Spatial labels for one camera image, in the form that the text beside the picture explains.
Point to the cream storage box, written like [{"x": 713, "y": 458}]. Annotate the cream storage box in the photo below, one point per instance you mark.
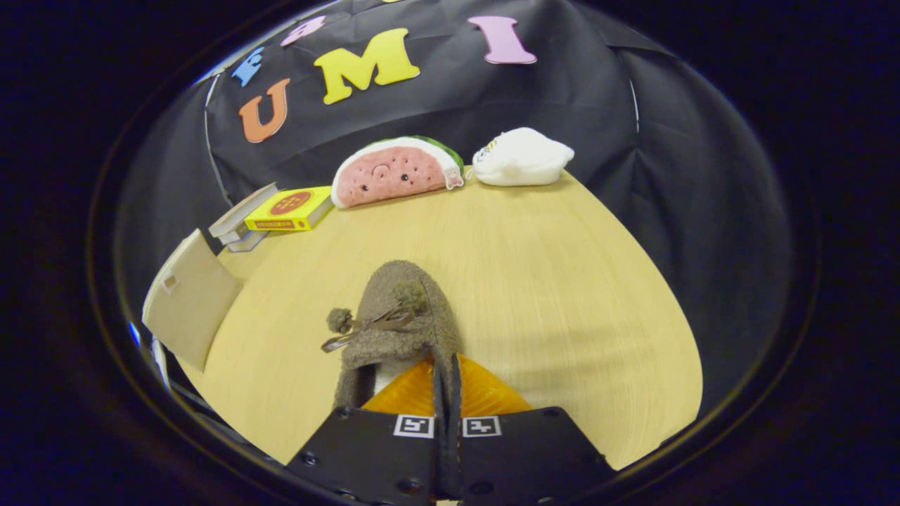
[{"x": 193, "y": 302}]

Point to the brown fuzzy shoe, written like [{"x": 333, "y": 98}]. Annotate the brown fuzzy shoe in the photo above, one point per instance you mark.
[{"x": 404, "y": 281}]

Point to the yellow book with red circle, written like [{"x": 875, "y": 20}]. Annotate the yellow book with red circle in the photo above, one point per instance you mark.
[{"x": 288, "y": 207}]

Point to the white plush toy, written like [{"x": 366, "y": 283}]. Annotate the white plush toy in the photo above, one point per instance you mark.
[{"x": 524, "y": 160}]

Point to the watermelon slice plush toy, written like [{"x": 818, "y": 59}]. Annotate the watermelon slice plush toy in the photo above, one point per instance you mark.
[{"x": 394, "y": 176}]

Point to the black backdrop cloth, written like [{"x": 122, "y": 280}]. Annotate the black backdrop cloth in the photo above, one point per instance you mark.
[{"x": 576, "y": 91}]

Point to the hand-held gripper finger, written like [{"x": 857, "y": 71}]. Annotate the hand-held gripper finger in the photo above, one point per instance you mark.
[
  {"x": 455, "y": 436},
  {"x": 441, "y": 436}
]

